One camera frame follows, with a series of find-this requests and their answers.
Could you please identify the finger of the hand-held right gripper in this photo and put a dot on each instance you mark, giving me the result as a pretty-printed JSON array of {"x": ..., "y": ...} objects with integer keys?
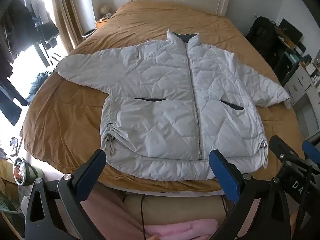
[
  {"x": 282, "y": 147},
  {"x": 312, "y": 150}
]

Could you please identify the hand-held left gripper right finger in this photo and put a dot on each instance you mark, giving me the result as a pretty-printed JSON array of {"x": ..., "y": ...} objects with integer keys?
[{"x": 222, "y": 172}]

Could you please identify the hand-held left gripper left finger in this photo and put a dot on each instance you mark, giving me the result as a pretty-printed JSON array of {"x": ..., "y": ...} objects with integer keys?
[{"x": 96, "y": 161}]

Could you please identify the white puffer jacket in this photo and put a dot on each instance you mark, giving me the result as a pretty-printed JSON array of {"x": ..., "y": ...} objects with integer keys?
[{"x": 160, "y": 120}]

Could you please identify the dark clothes pile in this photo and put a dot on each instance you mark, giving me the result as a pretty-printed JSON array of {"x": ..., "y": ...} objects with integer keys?
[{"x": 40, "y": 82}]

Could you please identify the bed with mustard cover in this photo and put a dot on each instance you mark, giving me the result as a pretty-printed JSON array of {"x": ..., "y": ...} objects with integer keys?
[{"x": 75, "y": 120}]

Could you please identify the person's pink pants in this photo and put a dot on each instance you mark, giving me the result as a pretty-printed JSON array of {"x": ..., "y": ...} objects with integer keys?
[{"x": 110, "y": 210}]

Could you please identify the white bed sheet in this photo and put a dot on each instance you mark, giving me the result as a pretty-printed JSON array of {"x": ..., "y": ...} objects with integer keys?
[{"x": 175, "y": 193}]

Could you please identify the white drawer cabinet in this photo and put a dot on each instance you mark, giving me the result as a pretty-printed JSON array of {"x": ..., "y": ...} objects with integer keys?
[{"x": 300, "y": 80}]

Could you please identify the dark green bin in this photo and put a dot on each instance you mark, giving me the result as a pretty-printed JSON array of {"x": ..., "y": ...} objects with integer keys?
[{"x": 27, "y": 173}]

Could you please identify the pair of slippers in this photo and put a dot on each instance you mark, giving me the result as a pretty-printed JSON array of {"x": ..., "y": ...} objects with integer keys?
[{"x": 14, "y": 146}]

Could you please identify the dark green desk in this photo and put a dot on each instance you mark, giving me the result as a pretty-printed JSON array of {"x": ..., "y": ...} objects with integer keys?
[{"x": 287, "y": 60}]

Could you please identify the green plastic basket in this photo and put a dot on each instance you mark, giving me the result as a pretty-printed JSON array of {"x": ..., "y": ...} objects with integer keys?
[{"x": 10, "y": 205}]

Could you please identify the hanging dark trousers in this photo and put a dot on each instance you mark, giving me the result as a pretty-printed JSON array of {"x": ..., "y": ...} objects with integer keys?
[{"x": 11, "y": 105}]

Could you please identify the black backpack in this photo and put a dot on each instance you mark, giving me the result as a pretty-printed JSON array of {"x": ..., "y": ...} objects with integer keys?
[{"x": 262, "y": 37}]

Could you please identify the black flat panel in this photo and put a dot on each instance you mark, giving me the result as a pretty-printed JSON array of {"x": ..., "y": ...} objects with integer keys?
[{"x": 290, "y": 32}]

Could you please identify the round white basket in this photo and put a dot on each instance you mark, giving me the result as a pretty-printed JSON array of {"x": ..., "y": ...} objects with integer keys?
[{"x": 86, "y": 33}]

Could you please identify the wooden nightstand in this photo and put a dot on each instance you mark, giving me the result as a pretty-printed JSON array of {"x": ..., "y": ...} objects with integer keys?
[{"x": 100, "y": 24}]

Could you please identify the round beige ornament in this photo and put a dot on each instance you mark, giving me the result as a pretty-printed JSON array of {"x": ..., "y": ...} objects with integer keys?
[{"x": 104, "y": 9}]

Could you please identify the beige curtain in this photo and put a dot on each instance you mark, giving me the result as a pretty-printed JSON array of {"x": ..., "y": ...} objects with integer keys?
[{"x": 65, "y": 12}]

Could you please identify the hanging black coat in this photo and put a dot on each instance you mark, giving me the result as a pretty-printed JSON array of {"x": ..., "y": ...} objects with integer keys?
[{"x": 18, "y": 27}]

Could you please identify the hanging grey jacket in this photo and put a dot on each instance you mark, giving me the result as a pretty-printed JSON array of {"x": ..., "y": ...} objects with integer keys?
[{"x": 42, "y": 15}]

